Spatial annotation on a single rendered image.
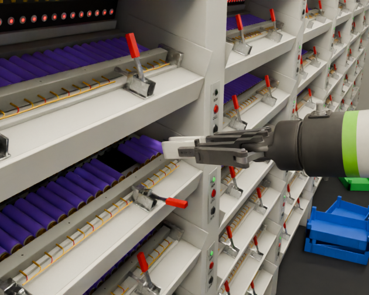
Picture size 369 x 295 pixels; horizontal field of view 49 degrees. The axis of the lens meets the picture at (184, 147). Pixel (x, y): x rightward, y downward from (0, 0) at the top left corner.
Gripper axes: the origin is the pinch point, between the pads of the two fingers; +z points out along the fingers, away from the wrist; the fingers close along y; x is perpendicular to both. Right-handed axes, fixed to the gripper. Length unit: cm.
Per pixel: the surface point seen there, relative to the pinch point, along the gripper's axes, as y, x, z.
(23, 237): 27.3, 2.7, 10.1
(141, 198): 8.3, 5.8, 4.9
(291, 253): -123, 100, 23
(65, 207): 19.1, 2.5, 10.3
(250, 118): -46.0, 7.5, 5.2
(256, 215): -59, 45, 13
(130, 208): 10.0, 7.0, 6.2
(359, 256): -129, 102, -8
